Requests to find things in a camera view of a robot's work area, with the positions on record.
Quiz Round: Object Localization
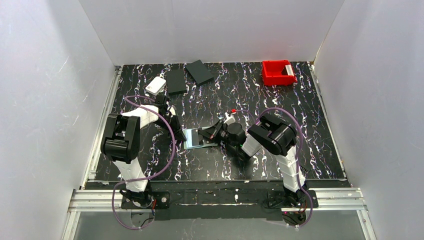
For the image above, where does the mint green card holder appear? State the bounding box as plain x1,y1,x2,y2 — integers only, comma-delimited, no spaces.
183,127,218,150

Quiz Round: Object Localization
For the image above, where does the red plastic bin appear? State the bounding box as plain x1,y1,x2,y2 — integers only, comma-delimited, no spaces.
262,60,297,86

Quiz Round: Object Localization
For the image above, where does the white striped credit card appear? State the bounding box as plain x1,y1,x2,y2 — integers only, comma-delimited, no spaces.
284,64,295,76

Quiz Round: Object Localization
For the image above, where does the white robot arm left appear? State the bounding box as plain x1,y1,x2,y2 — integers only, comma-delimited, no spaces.
100,94,186,194

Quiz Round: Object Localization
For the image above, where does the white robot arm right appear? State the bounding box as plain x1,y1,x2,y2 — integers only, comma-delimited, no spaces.
196,113,307,193

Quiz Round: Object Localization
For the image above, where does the white small box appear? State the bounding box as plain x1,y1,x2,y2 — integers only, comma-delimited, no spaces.
145,76,167,96

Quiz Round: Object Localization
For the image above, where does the black flat box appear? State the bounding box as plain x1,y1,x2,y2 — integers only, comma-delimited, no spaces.
166,69,187,96

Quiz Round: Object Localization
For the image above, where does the black flat box angled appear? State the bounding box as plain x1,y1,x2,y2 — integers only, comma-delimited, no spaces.
185,60,214,86

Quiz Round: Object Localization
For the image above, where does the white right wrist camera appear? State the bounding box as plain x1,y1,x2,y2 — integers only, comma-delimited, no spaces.
223,109,236,125

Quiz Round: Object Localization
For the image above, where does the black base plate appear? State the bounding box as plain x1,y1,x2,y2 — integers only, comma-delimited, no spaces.
119,180,319,222

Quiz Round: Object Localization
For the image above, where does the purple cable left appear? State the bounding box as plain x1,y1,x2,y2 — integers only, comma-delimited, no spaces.
111,95,177,231

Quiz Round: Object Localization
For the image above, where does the aluminium rail frame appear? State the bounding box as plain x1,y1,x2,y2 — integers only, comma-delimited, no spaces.
62,188,376,240

